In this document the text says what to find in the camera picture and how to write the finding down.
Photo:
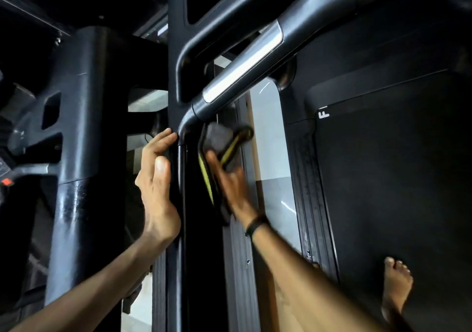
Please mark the black ribbed treadmill side rail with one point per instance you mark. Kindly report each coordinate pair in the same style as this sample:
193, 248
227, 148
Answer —
309, 202

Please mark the person's right fingers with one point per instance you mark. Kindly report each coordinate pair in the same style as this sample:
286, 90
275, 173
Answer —
215, 164

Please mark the orange machine button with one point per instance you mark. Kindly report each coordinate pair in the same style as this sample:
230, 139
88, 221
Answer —
7, 182

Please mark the black neighbouring machine upright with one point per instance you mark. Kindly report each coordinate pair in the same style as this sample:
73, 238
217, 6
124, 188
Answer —
84, 158

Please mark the person's left thumb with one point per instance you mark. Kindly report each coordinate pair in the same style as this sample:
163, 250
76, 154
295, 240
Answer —
162, 173

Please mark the person's right forearm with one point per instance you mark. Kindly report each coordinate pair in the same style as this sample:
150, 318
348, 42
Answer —
309, 287

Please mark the grey cloth with yellow edge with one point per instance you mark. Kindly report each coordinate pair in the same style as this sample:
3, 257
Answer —
219, 138

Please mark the person's bare foot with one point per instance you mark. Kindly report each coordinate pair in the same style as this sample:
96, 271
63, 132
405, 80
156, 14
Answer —
396, 284

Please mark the silver handrail sensor plate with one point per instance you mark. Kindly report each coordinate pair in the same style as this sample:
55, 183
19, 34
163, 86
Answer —
241, 62

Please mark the person's left hand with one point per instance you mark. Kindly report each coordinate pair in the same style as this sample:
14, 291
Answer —
158, 202

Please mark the grey treadmill handrail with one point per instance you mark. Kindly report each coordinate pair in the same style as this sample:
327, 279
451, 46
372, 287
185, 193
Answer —
313, 14

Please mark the person's right hand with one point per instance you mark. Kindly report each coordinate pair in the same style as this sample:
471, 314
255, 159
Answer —
230, 191

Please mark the person's left forearm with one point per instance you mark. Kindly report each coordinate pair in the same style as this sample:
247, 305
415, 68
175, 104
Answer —
96, 287

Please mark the black treadmill belt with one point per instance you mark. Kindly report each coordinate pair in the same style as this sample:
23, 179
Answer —
398, 180

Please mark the black wristband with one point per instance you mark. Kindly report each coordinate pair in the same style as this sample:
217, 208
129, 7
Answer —
256, 224

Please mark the black treadmill upright frame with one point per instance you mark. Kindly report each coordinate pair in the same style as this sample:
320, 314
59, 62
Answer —
199, 269

